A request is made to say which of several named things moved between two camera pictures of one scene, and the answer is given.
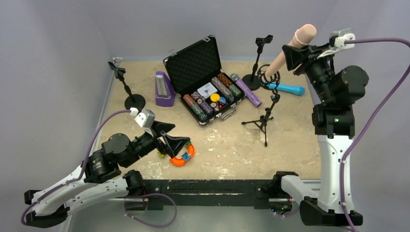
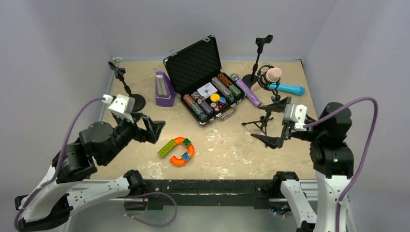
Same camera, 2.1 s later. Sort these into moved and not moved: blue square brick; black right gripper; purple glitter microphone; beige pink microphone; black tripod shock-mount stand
Moved: black right gripper; beige pink microphone
Not moved: blue square brick; black tripod shock-mount stand; purple glitter microphone
